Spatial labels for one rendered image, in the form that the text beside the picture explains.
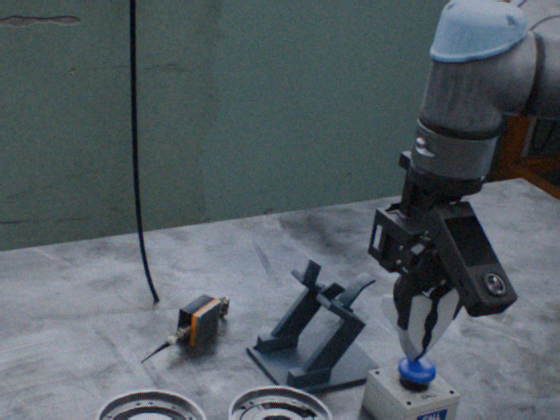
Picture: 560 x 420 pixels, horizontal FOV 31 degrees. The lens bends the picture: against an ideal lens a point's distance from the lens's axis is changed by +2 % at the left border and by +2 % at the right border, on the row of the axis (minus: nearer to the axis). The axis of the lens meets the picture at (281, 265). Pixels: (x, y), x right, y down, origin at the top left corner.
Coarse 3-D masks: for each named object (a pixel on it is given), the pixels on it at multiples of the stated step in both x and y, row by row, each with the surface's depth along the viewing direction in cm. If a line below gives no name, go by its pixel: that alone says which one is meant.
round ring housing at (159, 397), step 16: (112, 400) 99; (128, 400) 100; (144, 400) 101; (160, 400) 101; (176, 400) 101; (96, 416) 96; (112, 416) 98; (144, 416) 99; (160, 416) 99; (192, 416) 100
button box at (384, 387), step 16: (384, 368) 109; (368, 384) 108; (384, 384) 106; (400, 384) 106; (416, 384) 106; (432, 384) 107; (448, 384) 108; (368, 400) 109; (384, 400) 106; (400, 400) 104; (416, 400) 104; (432, 400) 105; (448, 400) 106; (384, 416) 107; (400, 416) 104; (416, 416) 104; (432, 416) 105; (448, 416) 107
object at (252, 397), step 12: (240, 396) 102; (252, 396) 103; (264, 396) 104; (276, 396) 104; (288, 396) 104; (300, 396) 104; (312, 396) 103; (240, 408) 102; (312, 408) 103; (324, 408) 102
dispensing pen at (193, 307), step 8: (200, 296) 117; (208, 296) 118; (192, 304) 116; (200, 304) 116; (224, 304) 120; (184, 312) 114; (192, 312) 114; (224, 312) 121; (184, 320) 115; (184, 328) 114; (176, 336) 112; (184, 336) 114; (168, 344) 112; (152, 352) 110; (144, 360) 108
